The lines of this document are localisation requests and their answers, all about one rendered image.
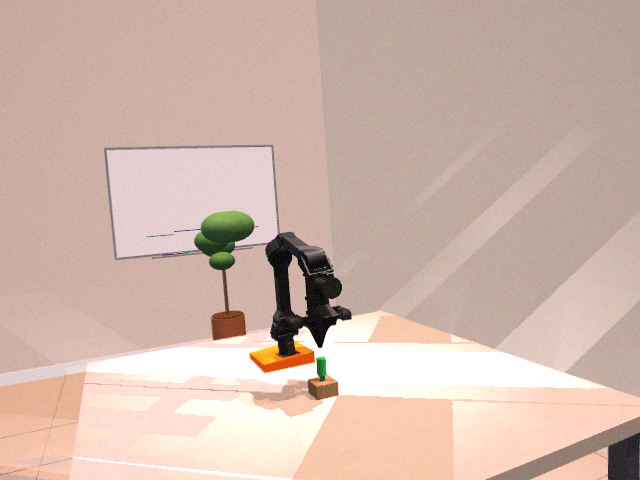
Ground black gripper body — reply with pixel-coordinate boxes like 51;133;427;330
284;294;352;330

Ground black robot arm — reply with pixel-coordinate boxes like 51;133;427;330
265;232;343;358

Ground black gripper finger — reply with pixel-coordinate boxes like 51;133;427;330
304;324;321;349
317;322;331;348

